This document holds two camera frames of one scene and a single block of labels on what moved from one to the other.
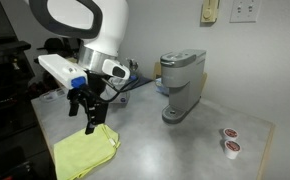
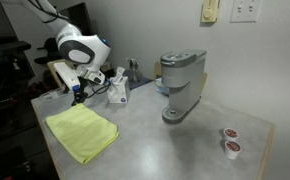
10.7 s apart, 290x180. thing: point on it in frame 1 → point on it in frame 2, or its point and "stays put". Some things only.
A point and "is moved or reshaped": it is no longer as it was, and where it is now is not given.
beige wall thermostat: (209, 12) stays put
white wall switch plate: (245, 11) stays put
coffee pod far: (230, 134) stays put
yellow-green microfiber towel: (81, 152) is moved or reshaped
